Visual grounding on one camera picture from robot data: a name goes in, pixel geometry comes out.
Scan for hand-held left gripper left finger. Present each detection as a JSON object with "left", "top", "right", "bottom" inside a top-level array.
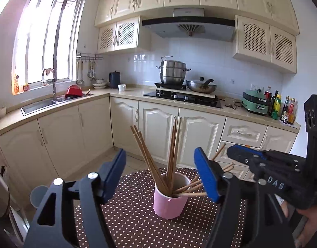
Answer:
[{"left": 23, "top": 148, "right": 127, "bottom": 248}]

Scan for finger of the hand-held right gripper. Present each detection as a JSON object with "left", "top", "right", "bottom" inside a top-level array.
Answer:
[
  {"left": 249, "top": 158, "right": 269, "bottom": 184},
  {"left": 226, "top": 145, "right": 265, "bottom": 165}
]

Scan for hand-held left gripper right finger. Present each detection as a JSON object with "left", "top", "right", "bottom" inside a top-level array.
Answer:
[{"left": 194, "top": 147, "right": 296, "bottom": 248}]

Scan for bunch of wood chopsticks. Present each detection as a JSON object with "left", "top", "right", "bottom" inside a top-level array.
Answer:
[{"left": 130, "top": 117, "right": 234, "bottom": 199}]

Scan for pink cup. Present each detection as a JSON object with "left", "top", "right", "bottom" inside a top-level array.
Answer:
[{"left": 153, "top": 172, "right": 191, "bottom": 219}]

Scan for person's right hand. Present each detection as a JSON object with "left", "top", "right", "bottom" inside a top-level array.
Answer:
[{"left": 280, "top": 200, "right": 315, "bottom": 248}]

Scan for cream base cabinets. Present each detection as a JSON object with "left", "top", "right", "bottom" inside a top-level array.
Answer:
[{"left": 0, "top": 95, "right": 299, "bottom": 202}]

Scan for brown polka dot tablecloth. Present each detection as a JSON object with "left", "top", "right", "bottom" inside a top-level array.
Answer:
[{"left": 74, "top": 167, "right": 248, "bottom": 248}]

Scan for green electric cooker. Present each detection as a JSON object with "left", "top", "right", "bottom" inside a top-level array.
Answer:
[{"left": 241, "top": 90, "right": 271, "bottom": 116}]

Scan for row of condiment bottles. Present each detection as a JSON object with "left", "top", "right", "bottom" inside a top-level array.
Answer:
[{"left": 264, "top": 86, "right": 296, "bottom": 125}]

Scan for metal wok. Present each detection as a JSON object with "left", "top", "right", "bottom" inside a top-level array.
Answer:
[{"left": 186, "top": 77, "right": 217, "bottom": 94}]

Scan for black gas stove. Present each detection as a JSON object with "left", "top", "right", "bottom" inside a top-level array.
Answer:
[{"left": 143, "top": 90, "right": 222, "bottom": 109}]

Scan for grey trash bin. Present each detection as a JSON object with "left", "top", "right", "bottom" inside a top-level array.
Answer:
[{"left": 30, "top": 185, "right": 49, "bottom": 208}]

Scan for stack of white bowls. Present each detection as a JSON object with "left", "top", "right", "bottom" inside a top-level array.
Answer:
[{"left": 92, "top": 79, "right": 108, "bottom": 89}]

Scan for dark electric kettle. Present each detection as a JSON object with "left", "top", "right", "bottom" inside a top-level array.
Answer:
[{"left": 109, "top": 71, "right": 121, "bottom": 89}]

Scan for red pot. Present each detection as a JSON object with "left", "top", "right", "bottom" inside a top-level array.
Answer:
[{"left": 65, "top": 84, "right": 83, "bottom": 99}]

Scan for hanging metal ladle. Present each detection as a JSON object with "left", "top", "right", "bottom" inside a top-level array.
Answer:
[{"left": 76, "top": 59, "right": 84, "bottom": 85}]

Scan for stainless steel sink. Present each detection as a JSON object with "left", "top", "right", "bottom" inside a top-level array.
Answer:
[{"left": 21, "top": 93, "right": 94, "bottom": 116}]

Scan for stainless steel steamer pot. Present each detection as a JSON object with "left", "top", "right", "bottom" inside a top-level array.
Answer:
[{"left": 156, "top": 56, "right": 191, "bottom": 85}]

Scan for metal faucet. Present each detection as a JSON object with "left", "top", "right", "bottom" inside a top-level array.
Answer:
[{"left": 42, "top": 68, "right": 57, "bottom": 101}]

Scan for cream lattice door cabinet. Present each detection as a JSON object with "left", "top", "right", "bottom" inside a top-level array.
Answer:
[
  {"left": 97, "top": 15, "right": 151, "bottom": 55},
  {"left": 232, "top": 15, "right": 297, "bottom": 74}
]

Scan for stainless steel container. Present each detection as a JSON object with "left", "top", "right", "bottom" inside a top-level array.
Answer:
[{"left": 0, "top": 164, "right": 11, "bottom": 217}]

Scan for grey range hood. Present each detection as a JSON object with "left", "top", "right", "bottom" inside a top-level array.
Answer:
[{"left": 142, "top": 8, "right": 236, "bottom": 42}]

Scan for window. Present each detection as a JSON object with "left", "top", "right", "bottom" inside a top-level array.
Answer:
[{"left": 12, "top": 0, "right": 83, "bottom": 95}]

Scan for metal wall rack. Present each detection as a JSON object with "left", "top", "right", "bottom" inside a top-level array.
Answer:
[{"left": 76, "top": 53, "right": 103, "bottom": 60}]

